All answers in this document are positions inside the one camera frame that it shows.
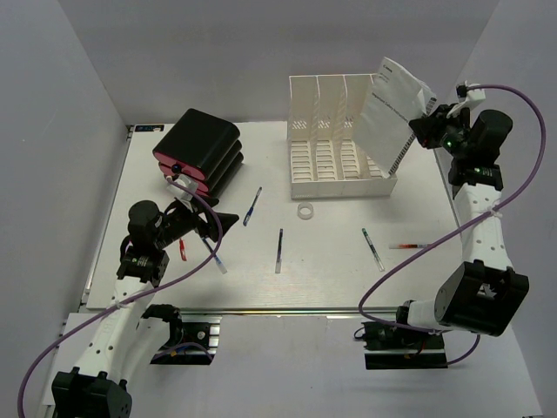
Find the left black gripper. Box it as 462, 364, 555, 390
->
155, 192, 239, 249

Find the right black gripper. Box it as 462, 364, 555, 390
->
410, 103, 473, 158

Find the white instruction booklet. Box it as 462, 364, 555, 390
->
352, 57, 437, 178

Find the blue clear-cap pen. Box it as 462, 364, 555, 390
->
201, 237, 227, 274

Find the black pink drawer organizer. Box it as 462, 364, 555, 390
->
152, 108, 244, 199

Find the dark blue pen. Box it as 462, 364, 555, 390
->
275, 228, 284, 274

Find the red white marker pen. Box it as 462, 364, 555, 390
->
388, 243, 430, 250

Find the green pen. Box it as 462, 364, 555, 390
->
361, 227, 386, 272

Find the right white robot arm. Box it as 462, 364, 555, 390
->
393, 104, 529, 347

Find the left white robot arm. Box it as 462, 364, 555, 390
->
51, 197, 239, 417

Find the blue gel pen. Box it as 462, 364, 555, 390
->
242, 186, 263, 226

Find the red gel pen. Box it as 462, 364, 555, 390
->
178, 238, 187, 261

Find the clear tape roll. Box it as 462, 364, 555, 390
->
297, 202, 314, 220

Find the white file rack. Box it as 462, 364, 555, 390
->
287, 74, 397, 200

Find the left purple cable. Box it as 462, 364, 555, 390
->
17, 179, 225, 418

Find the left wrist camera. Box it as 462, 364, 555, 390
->
165, 174, 198, 204

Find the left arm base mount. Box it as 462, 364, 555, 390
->
142, 304, 220, 366

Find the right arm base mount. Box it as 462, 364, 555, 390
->
353, 322, 448, 371

